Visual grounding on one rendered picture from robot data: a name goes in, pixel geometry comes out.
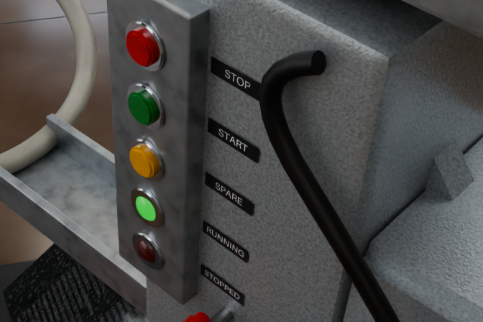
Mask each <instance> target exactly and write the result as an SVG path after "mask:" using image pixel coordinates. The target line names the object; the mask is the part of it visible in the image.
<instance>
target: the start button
mask: <svg viewBox="0 0 483 322"><path fill-rule="evenodd" d="M128 106H129V110H130V112H131V114H132V116H133V117H134V118H135V119H136V120H137V121H138V122H139V123H141V124H143V125H146V126H149V125H151V124H153V123H155V121H156V119H157V112H156V108H155V105H154V104H153V102H152V100H151V99H150V98H149V96H148V95H147V94H145V93H144V92H142V91H134V92H132V93H130V94H129V97H128Z"/></svg>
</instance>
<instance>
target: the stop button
mask: <svg viewBox="0 0 483 322"><path fill-rule="evenodd" d="M126 48H127V50H128V53H129V54H130V56H131V58H132V59H133V60H134V61H135V62H136V63H137V64H139V65H141V66H144V67H149V66H151V65H152V64H154V63H155V61H156V59H157V52H156V49H155V45H154V43H153V41H152V40H151V38H150V37H149V35H148V34H147V33H146V32H144V31H143V30H140V29H133V30H132V31H130V32H129V33H128V34H127V36H126Z"/></svg>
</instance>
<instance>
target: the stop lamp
mask: <svg viewBox="0 0 483 322"><path fill-rule="evenodd" d="M137 251H138V252H139V255H140V257H141V258H142V259H143V260H144V261H146V262H148V263H151V264H153V263H155V260H156V259H155V253H154V252H153V250H152V249H151V247H150V246H149V245H148V244H147V243H146V242H144V241H141V240H140V241H138V242H137Z"/></svg>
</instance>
